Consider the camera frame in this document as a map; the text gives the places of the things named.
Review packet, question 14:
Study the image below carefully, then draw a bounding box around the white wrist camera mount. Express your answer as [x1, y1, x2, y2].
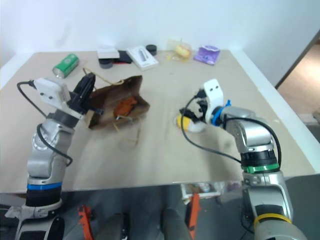
[202, 78, 226, 125]
[32, 77, 85, 120]

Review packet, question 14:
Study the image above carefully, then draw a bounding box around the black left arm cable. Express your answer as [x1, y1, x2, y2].
[16, 79, 74, 167]

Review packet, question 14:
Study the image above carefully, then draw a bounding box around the brown paper bag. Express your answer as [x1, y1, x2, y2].
[82, 66, 151, 149]

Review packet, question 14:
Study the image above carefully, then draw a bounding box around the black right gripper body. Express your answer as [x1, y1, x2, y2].
[190, 88, 210, 124]

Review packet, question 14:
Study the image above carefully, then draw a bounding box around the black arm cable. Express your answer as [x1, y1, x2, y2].
[180, 95, 283, 174]
[16, 79, 74, 167]

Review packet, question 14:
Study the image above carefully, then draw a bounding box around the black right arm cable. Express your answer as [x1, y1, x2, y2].
[180, 95, 283, 174]

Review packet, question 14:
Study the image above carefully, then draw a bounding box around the yellow and white plush toy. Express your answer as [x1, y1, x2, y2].
[173, 112, 208, 134]

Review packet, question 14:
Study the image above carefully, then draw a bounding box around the flat black pouch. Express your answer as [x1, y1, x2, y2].
[112, 50, 134, 65]

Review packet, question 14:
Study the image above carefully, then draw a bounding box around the purple packet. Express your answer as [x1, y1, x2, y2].
[193, 45, 221, 67]

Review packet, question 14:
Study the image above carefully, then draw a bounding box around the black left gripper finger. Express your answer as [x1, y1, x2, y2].
[72, 74, 91, 100]
[80, 73, 97, 108]

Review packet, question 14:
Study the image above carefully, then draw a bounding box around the green drink can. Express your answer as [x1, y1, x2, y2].
[51, 52, 80, 79]

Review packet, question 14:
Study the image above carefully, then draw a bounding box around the clear bag with yellow item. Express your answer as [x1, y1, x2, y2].
[165, 38, 195, 64]

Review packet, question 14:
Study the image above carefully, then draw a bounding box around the grey tape roll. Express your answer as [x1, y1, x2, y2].
[98, 58, 114, 69]

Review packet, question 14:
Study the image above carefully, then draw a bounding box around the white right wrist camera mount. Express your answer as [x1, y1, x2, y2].
[202, 78, 226, 125]

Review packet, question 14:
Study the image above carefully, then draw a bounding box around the white tray with small items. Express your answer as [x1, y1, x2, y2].
[180, 182, 222, 204]

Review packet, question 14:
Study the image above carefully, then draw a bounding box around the black round cylinder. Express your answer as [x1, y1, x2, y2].
[145, 44, 158, 57]

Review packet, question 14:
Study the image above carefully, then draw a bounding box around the orange plush toy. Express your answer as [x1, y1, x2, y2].
[114, 96, 139, 118]

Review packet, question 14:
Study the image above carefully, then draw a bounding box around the orange clamp tool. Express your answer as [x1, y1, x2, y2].
[185, 193, 201, 240]
[77, 204, 95, 240]

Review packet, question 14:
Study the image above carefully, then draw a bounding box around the small white box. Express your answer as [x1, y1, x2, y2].
[96, 45, 120, 60]

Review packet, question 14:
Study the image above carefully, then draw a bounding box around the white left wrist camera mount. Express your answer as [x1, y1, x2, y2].
[32, 77, 85, 120]

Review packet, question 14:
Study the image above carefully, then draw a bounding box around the white box with device picture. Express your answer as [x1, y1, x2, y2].
[125, 45, 159, 71]

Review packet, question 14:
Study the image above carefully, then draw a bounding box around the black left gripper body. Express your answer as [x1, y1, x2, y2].
[66, 91, 105, 116]

